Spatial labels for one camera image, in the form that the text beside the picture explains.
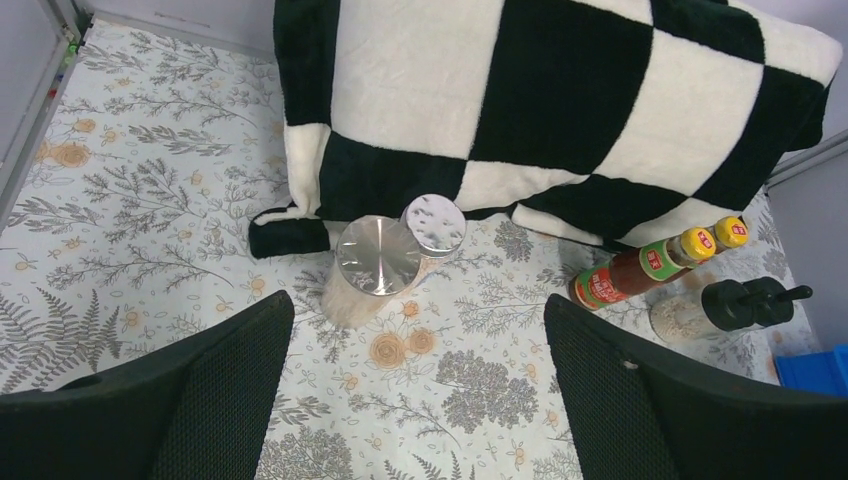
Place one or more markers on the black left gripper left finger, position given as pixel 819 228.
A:
pixel 196 409

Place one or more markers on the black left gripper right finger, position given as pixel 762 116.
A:
pixel 638 410

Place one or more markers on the sauce bottle yellow cap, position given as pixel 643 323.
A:
pixel 639 270
pixel 729 233

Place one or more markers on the blue plastic divided bin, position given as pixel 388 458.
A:
pixel 823 372

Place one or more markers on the floral patterned tablecloth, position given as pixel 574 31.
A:
pixel 131 234

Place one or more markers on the clear jar with steel lid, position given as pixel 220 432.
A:
pixel 375 259

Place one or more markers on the black and white checkered blanket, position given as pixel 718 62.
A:
pixel 608 123

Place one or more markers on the aluminium frame post right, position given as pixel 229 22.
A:
pixel 820 154

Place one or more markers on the aluminium frame post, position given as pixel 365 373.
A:
pixel 820 154
pixel 40 40

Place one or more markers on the aluminium frame post left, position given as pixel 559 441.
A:
pixel 40 40

